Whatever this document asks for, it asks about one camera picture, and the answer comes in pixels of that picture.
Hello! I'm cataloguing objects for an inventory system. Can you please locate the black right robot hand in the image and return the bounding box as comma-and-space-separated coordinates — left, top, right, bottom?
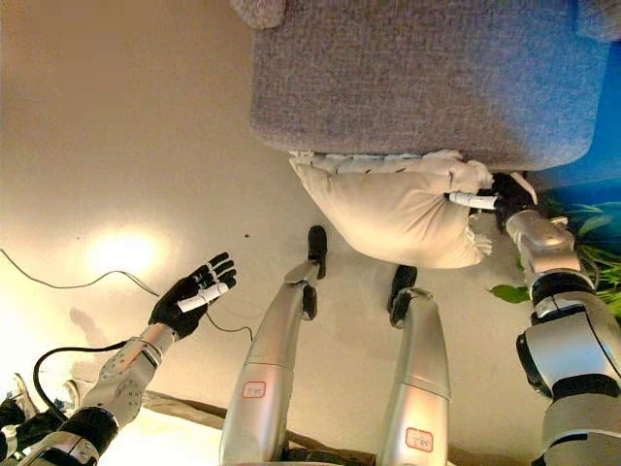
448, 171, 539, 235

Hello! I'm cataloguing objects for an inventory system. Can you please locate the thin long floor wire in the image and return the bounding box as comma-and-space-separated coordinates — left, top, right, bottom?
0, 248, 254, 344

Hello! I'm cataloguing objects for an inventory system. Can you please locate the silver left robot leg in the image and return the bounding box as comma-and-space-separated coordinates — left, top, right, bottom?
218, 224, 331, 466

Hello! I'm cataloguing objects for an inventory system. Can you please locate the grey fabric armchair sofa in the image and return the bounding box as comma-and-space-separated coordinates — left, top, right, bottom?
229, 0, 621, 173

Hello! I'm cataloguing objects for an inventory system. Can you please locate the silver right robot leg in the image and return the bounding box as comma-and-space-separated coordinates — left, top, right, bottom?
376, 264, 452, 466

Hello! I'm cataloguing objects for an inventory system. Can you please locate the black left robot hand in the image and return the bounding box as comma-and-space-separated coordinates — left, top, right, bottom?
147, 251, 239, 342

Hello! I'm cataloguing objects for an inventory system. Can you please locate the green leafy potted plant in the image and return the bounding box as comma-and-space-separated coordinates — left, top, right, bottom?
487, 192, 621, 317

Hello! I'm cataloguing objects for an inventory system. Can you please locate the silver robot leg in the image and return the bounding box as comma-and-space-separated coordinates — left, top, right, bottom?
376, 264, 452, 466
218, 224, 331, 466

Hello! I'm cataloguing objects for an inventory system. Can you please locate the white tasselled pillow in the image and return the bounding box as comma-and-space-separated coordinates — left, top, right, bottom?
288, 149, 496, 271

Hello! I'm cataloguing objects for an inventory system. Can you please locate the glossy silver blue wall panel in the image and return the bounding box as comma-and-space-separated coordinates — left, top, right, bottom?
527, 41, 621, 208

